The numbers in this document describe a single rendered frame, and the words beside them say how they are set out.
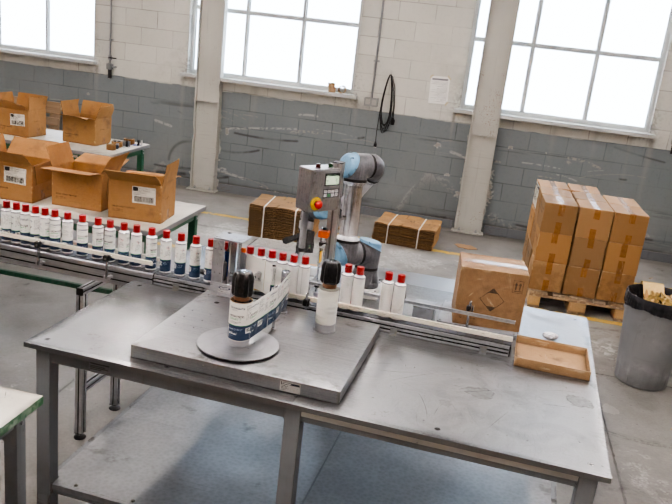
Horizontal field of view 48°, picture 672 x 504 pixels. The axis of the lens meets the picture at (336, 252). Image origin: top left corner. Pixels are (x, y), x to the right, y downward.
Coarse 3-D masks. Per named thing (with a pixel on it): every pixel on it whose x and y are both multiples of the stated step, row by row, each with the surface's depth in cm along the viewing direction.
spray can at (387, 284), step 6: (390, 276) 325; (384, 282) 325; (390, 282) 325; (384, 288) 326; (390, 288) 325; (384, 294) 326; (390, 294) 326; (384, 300) 327; (390, 300) 328; (384, 306) 328; (390, 306) 329
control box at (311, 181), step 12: (300, 168) 328; (312, 168) 325; (324, 168) 328; (336, 168) 332; (300, 180) 329; (312, 180) 324; (324, 180) 327; (300, 192) 330; (312, 192) 325; (300, 204) 331; (312, 204) 327; (324, 204) 331; (336, 204) 336
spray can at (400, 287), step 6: (402, 276) 323; (396, 282) 325; (402, 282) 324; (396, 288) 324; (402, 288) 324; (396, 294) 325; (402, 294) 324; (396, 300) 325; (402, 300) 326; (396, 306) 326; (402, 306) 327; (396, 312) 327; (402, 312) 329; (390, 318) 329
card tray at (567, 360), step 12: (528, 336) 330; (516, 348) 325; (528, 348) 326; (540, 348) 328; (552, 348) 328; (564, 348) 327; (576, 348) 326; (516, 360) 307; (528, 360) 306; (540, 360) 315; (552, 360) 317; (564, 360) 318; (576, 360) 319; (588, 360) 312; (552, 372) 305; (564, 372) 303; (576, 372) 302; (588, 372) 301
